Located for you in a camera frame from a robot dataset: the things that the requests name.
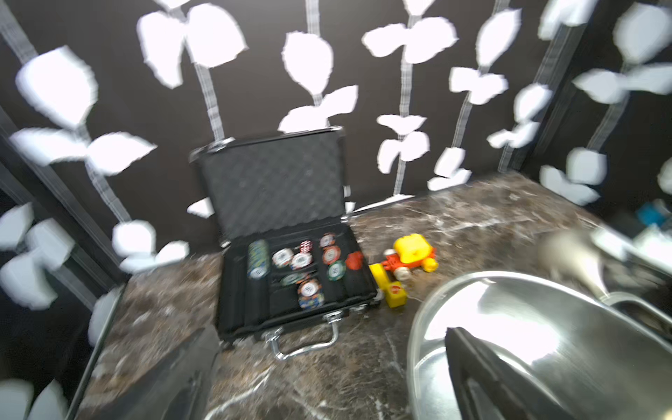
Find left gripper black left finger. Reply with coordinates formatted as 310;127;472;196
91;325;220;420

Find blue green chip stack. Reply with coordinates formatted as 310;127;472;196
248;240;271;280

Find yellow number block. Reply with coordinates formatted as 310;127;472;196
369;264;408;308

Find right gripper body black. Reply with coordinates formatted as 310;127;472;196
537;229;608;294

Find black poker chip case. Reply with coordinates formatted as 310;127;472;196
190;127;382;360

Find red crumpled piece in case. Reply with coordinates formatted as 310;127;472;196
345;251;365;271

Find stainless steel pot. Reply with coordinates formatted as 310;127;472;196
407;271;671;419

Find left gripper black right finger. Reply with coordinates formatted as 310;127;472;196
444;327;573;419

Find yellow red toy car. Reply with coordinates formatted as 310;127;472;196
381;234;439;282

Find red dice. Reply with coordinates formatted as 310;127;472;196
299;240;313;254

